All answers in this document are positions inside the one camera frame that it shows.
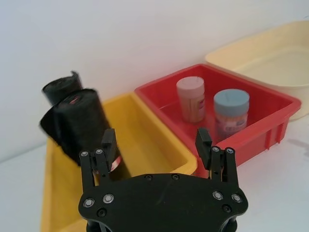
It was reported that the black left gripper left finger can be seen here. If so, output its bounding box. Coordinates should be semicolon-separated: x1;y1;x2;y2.
79;128;117;197

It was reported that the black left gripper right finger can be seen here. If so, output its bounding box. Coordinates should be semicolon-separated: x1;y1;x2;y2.
195;128;241;195

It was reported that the red plastic bin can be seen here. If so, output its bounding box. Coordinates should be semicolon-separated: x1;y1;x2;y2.
134;63;303;180

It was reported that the black bag roll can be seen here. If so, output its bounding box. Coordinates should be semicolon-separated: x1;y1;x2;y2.
42;70;83;107
39;88;122;174

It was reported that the blue-lidded toothpick jar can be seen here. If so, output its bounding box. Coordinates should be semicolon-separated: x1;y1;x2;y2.
213;89;250;141

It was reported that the yellow plastic bin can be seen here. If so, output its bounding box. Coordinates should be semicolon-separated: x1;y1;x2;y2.
40;93;197;232

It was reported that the pink-lidded toothpick jar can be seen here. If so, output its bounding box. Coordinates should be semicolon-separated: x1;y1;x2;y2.
176;75;207;123

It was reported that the cream plastic bin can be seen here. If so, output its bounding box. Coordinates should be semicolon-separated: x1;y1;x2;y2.
204;20;309;121

